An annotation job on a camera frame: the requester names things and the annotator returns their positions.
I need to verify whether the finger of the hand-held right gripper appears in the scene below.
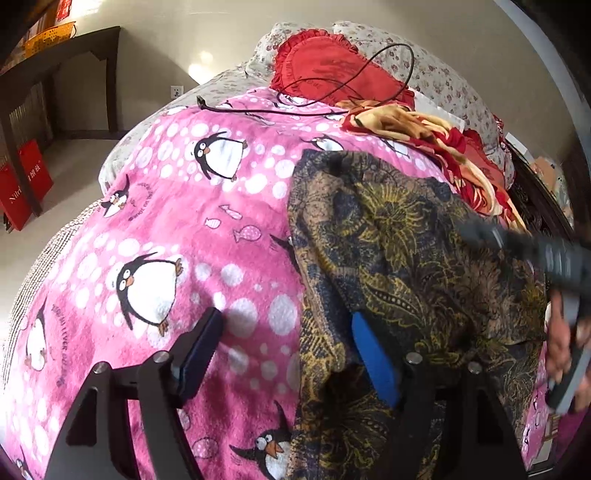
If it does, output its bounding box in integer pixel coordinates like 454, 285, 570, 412
461, 220, 544, 267

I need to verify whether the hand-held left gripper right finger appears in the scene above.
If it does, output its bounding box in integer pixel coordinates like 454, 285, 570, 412
351, 312, 528, 480

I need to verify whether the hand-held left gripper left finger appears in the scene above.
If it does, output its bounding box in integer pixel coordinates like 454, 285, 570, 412
44, 307, 225, 480

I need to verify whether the brown floral patterned garment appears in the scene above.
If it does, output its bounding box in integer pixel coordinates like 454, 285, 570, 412
285, 148, 550, 480

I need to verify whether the person's right hand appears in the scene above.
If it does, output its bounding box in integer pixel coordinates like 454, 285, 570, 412
544, 293, 575, 386

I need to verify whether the dark carved wooden headboard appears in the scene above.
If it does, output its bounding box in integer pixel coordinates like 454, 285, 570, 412
505, 138, 578, 250

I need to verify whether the pink penguin blanket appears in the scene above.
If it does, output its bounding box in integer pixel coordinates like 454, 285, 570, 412
0, 87, 591, 480

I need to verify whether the red yellow floral blanket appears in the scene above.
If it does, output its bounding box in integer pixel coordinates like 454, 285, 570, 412
339, 99, 527, 232

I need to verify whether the white pillow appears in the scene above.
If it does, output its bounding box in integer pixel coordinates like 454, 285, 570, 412
409, 89, 468, 134

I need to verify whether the woven bed mat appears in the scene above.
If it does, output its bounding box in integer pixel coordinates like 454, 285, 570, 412
2, 202, 105, 388

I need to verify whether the red paper bag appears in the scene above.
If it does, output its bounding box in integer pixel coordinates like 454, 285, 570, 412
0, 140, 55, 232

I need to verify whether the red heart ruffled pillow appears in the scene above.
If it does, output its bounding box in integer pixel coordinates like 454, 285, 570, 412
270, 28, 416, 109

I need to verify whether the dark wooden table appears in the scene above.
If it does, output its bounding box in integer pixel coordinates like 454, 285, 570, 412
0, 25, 122, 217

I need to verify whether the orange plastic basket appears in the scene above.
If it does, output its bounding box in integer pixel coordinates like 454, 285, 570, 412
23, 21, 77, 58

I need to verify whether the black cable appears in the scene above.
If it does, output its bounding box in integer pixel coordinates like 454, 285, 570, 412
196, 43, 415, 114

